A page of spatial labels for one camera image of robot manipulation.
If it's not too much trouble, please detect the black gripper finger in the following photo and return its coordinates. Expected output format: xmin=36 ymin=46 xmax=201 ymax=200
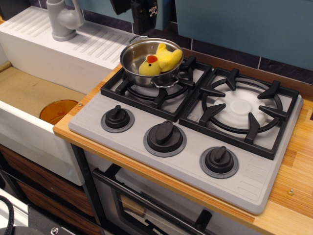
xmin=110 ymin=0 xmax=131 ymax=15
xmin=130 ymin=0 xmax=158 ymax=34

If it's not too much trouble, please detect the yellow stuffed duck toy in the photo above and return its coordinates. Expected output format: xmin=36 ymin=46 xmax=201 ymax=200
xmin=138 ymin=43 xmax=183 ymax=76

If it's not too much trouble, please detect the stainless steel pan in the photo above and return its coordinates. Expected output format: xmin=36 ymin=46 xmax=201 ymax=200
xmin=120 ymin=35 xmax=183 ymax=88

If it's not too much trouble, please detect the grey toy faucet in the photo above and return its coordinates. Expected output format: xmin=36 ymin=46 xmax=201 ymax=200
xmin=46 ymin=0 xmax=84 ymax=42

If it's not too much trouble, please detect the white left burner cap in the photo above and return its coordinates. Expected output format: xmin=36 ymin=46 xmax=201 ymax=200
xmin=134 ymin=85 xmax=181 ymax=97

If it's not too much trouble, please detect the white burner cap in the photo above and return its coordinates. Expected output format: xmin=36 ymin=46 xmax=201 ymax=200
xmin=213 ymin=88 xmax=272 ymax=129
xmin=134 ymin=85 xmax=181 ymax=97

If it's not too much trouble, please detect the left black burner grate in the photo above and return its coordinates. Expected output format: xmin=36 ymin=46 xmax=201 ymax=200
xmin=101 ymin=56 xmax=212 ymax=122

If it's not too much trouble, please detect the black burner grate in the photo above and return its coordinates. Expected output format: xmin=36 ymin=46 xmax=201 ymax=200
xmin=179 ymin=68 xmax=302 ymax=160
xmin=101 ymin=56 xmax=212 ymax=122

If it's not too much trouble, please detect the white toy sink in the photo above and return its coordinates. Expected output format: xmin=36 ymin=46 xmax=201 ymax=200
xmin=0 ymin=6 xmax=133 ymax=186

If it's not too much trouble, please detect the left black stove knob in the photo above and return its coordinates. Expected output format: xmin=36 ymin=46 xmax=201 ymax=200
xmin=100 ymin=105 xmax=135 ymax=133

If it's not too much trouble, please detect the black stove knob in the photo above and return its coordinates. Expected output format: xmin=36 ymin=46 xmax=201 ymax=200
xmin=143 ymin=120 xmax=187 ymax=158
xmin=100 ymin=105 xmax=135 ymax=133
xmin=200 ymin=146 xmax=239 ymax=179

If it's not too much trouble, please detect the orange plastic sink drain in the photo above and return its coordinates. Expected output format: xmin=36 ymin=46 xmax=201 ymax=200
xmin=39 ymin=99 xmax=78 ymax=125

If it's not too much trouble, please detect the middle black stove knob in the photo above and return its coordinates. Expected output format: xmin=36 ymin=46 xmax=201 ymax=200
xmin=143 ymin=120 xmax=187 ymax=158

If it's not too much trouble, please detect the white right burner cap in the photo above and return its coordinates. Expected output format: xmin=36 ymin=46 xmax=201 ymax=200
xmin=213 ymin=88 xmax=272 ymax=129

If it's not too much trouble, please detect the right black burner grate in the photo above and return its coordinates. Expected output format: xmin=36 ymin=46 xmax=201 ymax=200
xmin=179 ymin=68 xmax=302 ymax=160

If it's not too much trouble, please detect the right black stove knob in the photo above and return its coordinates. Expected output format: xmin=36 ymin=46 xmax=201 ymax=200
xmin=200 ymin=146 xmax=239 ymax=179

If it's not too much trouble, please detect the grey toy stove top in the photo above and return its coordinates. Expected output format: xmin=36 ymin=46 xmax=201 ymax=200
xmin=67 ymin=62 xmax=304 ymax=216

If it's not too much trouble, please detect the oven door with window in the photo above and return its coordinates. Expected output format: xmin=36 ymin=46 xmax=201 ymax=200
xmin=91 ymin=168 xmax=218 ymax=235

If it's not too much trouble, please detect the upper wooden drawer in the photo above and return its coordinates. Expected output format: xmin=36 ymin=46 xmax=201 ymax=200
xmin=0 ymin=145 xmax=91 ymax=214

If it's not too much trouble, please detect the wooden drawer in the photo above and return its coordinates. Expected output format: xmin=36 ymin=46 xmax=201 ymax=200
xmin=17 ymin=180 xmax=103 ymax=235
xmin=0 ymin=145 xmax=91 ymax=214

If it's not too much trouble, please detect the lower wooden drawer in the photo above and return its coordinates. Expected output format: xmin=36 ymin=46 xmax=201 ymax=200
xmin=17 ymin=180 xmax=103 ymax=235

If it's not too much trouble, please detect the black oven door handle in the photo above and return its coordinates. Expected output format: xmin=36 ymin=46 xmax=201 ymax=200
xmin=92 ymin=164 xmax=212 ymax=235

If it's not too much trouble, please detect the black braided cable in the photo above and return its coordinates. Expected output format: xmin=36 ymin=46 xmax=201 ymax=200
xmin=0 ymin=195 xmax=16 ymax=235

